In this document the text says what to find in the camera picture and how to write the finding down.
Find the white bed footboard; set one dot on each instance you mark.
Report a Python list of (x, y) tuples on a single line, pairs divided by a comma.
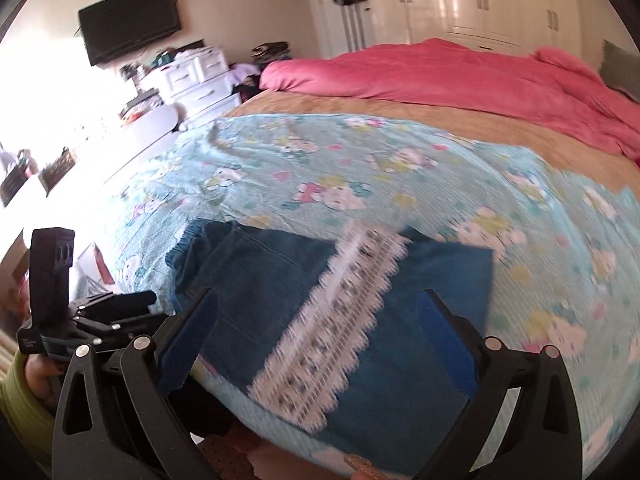
[(107, 153)]

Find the grey pillow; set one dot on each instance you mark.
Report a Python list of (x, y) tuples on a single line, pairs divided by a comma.
[(620, 70)]

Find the black wall television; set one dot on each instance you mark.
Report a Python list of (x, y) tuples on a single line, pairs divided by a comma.
[(112, 28)]

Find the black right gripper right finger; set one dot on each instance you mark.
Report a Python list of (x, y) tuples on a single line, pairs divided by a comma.
[(520, 419)]

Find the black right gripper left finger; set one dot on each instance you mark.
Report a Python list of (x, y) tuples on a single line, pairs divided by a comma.
[(113, 419)]

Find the green sleeved left forearm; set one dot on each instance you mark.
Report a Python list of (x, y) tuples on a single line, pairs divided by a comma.
[(30, 421)]

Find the blue denim lace-trimmed pants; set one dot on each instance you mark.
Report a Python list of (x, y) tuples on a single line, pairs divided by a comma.
[(317, 345)]

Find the white drawer chest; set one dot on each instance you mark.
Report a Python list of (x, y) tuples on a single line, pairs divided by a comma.
[(197, 84)]

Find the pink duvet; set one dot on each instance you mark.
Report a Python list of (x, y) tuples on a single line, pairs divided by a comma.
[(549, 88)]

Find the light blue cartoon bedsheet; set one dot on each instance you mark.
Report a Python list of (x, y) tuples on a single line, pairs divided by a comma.
[(565, 248)]

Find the person's left hand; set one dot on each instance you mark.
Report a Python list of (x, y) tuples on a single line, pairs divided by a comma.
[(41, 375)]

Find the white wardrobe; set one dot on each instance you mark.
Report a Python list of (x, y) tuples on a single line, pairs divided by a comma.
[(515, 27)]

